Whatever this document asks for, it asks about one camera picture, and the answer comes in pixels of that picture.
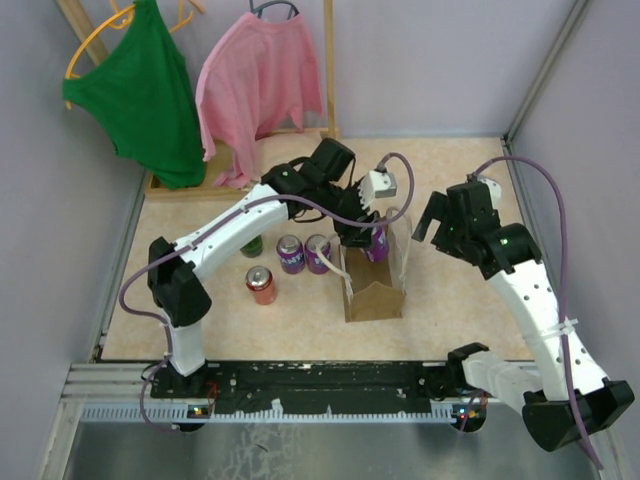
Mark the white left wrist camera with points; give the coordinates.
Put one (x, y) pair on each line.
(376, 185)

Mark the pink shirt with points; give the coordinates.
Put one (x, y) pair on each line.
(258, 75)

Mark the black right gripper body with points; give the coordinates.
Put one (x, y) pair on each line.
(449, 235)

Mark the purple fanta can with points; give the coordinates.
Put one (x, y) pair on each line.
(379, 248)
(317, 250)
(291, 254)

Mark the burlap canvas tote bag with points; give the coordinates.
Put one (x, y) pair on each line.
(374, 291)

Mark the red Coca-Cola can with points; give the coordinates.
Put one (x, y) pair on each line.
(260, 282)

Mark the grey clothes hanger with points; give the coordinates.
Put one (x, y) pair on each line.
(259, 8)

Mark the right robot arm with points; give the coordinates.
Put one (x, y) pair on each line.
(570, 397)

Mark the wooden clothes rack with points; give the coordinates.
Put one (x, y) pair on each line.
(154, 191)

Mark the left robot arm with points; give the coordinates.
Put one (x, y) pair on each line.
(181, 268)

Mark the white toothed cable strip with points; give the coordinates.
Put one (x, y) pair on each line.
(159, 413)

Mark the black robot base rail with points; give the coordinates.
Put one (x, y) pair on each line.
(314, 387)

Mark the green Perrier glass bottle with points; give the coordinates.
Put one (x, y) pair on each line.
(254, 248)

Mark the green tank top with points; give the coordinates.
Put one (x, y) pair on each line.
(142, 97)

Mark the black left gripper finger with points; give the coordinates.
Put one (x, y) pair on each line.
(356, 238)
(371, 221)

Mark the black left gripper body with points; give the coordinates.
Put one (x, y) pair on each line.
(343, 202)

